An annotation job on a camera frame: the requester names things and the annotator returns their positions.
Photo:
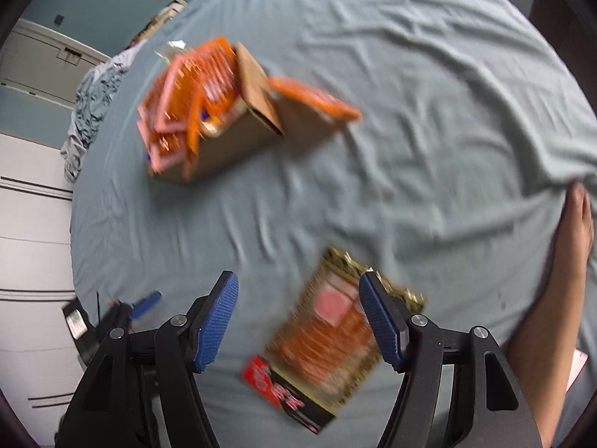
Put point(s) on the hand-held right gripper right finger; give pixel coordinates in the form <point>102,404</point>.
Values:
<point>380,322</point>

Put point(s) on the light blue bed sheet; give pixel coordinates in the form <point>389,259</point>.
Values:
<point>373,149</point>

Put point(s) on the brown cardboard box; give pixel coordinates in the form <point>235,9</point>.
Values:
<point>233,149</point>

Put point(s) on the orange snack packet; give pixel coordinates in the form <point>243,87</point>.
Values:
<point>317,98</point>
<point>219,79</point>

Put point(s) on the clear crumpled plastic bag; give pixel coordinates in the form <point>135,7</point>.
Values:
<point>175,49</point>

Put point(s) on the white panelled door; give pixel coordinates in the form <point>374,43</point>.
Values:
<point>37,56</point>

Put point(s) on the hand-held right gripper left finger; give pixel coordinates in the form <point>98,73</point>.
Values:
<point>217,322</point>

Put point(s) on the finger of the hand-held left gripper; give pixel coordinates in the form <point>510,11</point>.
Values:
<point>147,303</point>

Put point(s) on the large pink snack packet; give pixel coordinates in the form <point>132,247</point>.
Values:
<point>163,116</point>

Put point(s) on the person's right bare leg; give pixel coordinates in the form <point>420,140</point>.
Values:
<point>555,326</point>

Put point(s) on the patterned flat board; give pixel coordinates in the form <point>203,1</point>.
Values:
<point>163,16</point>

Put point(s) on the pink sheet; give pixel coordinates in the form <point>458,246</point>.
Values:
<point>578,366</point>

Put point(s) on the crumpled grey-blue clothes pile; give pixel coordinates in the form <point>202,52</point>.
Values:
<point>91,98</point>

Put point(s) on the gold-bordered clear snack packet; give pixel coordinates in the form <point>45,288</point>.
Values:
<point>322,340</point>

